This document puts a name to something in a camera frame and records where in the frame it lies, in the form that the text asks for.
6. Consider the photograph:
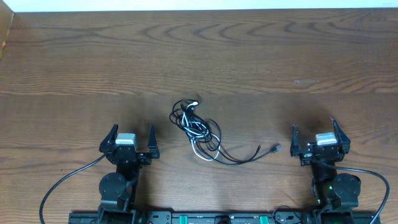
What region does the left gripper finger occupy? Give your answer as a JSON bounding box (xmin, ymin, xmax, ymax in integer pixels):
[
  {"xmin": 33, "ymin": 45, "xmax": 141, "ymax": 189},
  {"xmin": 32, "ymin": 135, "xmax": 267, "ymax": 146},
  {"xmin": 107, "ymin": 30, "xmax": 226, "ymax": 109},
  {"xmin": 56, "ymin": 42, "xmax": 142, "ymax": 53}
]
[
  {"xmin": 99, "ymin": 124, "xmax": 118, "ymax": 153},
  {"xmin": 147, "ymin": 124, "xmax": 160, "ymax": 159}
]

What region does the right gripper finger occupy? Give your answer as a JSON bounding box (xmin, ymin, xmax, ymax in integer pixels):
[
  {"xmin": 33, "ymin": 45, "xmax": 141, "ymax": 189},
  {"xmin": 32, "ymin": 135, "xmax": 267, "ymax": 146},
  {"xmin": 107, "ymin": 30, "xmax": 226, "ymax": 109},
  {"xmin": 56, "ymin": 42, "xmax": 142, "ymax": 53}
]
[
  {"xmin": 332, "ymin": 119, "xmax": 351, "ymax": 154},
  {"xmin": 290, "ymin": 124, "xmax": 300, "ymax": 157}
]

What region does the white USB cable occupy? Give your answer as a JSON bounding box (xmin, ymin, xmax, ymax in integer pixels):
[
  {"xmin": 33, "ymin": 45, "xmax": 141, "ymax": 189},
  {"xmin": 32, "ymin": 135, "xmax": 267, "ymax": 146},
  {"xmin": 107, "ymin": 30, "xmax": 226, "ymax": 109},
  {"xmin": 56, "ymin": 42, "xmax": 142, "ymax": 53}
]
[{"xmin": 181, "ymin": 101, "xmax": 221, "ymax": 162}]

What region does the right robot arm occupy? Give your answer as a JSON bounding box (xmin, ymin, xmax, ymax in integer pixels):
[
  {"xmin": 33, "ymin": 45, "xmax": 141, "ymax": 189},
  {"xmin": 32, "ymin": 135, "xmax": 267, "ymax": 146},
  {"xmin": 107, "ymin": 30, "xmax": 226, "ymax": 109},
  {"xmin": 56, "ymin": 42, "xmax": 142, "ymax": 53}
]
[{"xmin": 290, "ymin": 120, "xmax": 361, "ymax": 223}]

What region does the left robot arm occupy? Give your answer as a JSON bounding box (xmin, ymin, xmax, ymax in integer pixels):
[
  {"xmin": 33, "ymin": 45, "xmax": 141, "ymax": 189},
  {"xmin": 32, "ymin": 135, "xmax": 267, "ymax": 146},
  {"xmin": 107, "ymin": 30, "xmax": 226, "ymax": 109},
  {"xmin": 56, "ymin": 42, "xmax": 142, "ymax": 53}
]
[{"xmin": 97, "ymin": 124, "xmax": 160, "ymax": 224}]

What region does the right black camera cable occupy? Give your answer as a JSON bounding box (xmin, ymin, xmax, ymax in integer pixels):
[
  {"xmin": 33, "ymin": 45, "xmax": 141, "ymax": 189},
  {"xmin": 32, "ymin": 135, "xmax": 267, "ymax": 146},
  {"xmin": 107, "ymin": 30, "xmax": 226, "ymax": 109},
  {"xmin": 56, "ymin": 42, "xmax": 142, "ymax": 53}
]
[{"xmin": 320, "ymin": 163, "xmax": 391, "ymax": 224}]

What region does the black camera cable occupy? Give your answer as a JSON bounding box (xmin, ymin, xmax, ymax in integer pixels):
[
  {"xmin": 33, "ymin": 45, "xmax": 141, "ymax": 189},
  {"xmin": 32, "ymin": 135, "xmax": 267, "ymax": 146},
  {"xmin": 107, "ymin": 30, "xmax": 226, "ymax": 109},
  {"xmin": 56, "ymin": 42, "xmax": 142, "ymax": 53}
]
[
  {"xmin": 39, "ymin": 154, "xmax": 106, "ymax": 224},
  {"xmin": 320, "ymin": 163, "xmax": 391, "ymax": 224}
]

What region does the left black camera cable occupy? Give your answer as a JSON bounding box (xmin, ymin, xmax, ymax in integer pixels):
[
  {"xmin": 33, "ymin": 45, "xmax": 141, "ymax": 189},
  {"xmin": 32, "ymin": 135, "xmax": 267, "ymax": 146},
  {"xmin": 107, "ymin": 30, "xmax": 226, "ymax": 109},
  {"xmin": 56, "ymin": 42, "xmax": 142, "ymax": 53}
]
[{"xmin": 39, "ymin": 154, "xmax": 106, "ymax": 224}]

